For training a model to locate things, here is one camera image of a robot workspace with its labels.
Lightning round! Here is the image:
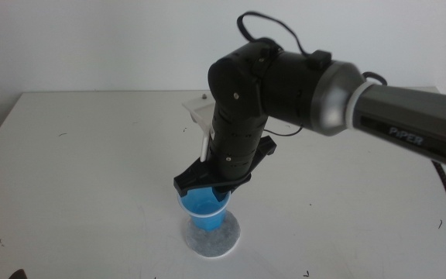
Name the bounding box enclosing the blue plastic cup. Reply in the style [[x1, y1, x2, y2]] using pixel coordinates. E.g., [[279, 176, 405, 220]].
[[177, 187, 232, 233]]

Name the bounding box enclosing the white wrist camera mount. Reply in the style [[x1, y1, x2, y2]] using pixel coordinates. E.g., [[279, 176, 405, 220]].
[[181, 98, 218, 164]]

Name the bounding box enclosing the grey round felt cup mat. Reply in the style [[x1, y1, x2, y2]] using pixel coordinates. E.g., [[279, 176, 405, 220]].
[[184, 210, 242, 259]]

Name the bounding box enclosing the thin black cable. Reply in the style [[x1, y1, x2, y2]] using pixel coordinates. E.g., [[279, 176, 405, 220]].
[[263, 123, 305, 138], [236, 11, 311, 59]]

